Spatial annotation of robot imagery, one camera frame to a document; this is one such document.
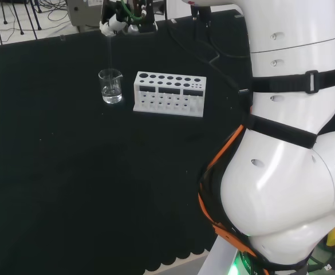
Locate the black tripod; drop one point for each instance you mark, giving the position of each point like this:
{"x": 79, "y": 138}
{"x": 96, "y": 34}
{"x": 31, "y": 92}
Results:
{"x": 15, "y": 14}

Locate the clear glass rod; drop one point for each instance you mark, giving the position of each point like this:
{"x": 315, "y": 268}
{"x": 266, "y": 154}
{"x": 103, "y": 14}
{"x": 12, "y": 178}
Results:
{"x": 109, "y": 51}

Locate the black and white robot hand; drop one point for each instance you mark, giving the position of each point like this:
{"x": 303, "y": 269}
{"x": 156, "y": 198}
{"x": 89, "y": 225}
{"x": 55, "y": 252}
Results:
{"x": 144, "y": 17}

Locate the black bench cloth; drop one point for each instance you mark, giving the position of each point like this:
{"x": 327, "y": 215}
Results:
{"x": 70, "y": 172}

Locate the white test tube rack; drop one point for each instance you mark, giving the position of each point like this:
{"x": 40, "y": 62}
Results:
{"x": 170, "y": 96}

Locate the grey metal box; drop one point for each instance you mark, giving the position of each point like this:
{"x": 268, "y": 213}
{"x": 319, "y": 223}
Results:
{"x": 81, "y": 11}

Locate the small clear glass beaker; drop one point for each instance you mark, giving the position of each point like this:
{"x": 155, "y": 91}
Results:
{"x": 111, "y": 93}

